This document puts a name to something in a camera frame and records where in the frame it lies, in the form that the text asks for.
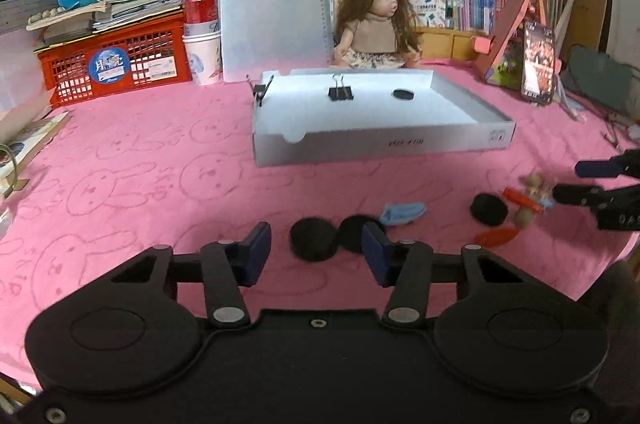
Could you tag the smartphone with lit screen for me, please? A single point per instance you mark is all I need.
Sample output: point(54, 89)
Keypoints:
point(538, 64)

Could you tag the flat books with white covers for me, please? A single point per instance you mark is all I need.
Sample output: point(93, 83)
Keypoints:
point(25, 144)

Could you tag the pink toy house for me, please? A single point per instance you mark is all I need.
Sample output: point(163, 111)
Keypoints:
point(505, 39)

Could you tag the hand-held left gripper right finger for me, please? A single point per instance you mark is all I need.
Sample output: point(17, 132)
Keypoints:
point(375, 254)

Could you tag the small toy figure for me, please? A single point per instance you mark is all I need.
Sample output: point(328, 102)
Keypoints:
point(535, 194)

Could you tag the red plastic crate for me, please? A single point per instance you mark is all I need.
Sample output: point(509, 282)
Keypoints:
point(115, 59)

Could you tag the black binder clip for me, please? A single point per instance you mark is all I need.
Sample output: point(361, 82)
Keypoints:
point(341, 92)
point(260, 92)

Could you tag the white cardboard box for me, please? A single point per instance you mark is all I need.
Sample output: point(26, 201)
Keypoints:
point(380, 144)

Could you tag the stack of white paper cups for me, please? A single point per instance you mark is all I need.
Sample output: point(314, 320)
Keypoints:
point(202, 54)

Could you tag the grey cushion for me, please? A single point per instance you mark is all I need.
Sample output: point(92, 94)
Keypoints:
point(597, 77)

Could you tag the brown nut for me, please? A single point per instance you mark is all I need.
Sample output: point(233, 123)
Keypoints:
point(524, 218)

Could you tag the wooden shelf unit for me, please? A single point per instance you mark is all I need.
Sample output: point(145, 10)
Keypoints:
point(452, 44)

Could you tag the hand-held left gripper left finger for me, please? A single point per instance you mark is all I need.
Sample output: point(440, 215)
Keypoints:
point(257, 249)

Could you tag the translucent clipboard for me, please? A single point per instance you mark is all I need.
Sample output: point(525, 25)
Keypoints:
point(272, 9)

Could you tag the red drink can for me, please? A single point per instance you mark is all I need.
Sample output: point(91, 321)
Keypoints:
point(201, 7)

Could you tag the colourful patterned box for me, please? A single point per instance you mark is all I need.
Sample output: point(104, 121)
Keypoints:
point(426, 7)

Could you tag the long-haired doll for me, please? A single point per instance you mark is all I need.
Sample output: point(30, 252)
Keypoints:
point(372, 29)

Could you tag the brown cardboard sheet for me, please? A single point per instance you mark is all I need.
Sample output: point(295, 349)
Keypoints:
point(587, 19)

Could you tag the black round disc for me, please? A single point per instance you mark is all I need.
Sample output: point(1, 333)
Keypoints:
point(489, 209)
point(314, 239)
point(356, 234)
point(403, 95)

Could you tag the small blue cloth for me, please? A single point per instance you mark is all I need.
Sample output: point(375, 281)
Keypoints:
point(400, 213)

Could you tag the orange carrot toy piece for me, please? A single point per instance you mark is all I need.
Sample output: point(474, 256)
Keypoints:
point(497, 236)

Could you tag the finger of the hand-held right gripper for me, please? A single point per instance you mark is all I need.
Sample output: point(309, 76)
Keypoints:
point(577, 195)
point(605, 168)

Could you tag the pink rabbit-print blanket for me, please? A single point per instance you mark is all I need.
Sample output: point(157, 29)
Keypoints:
point(150, 164)

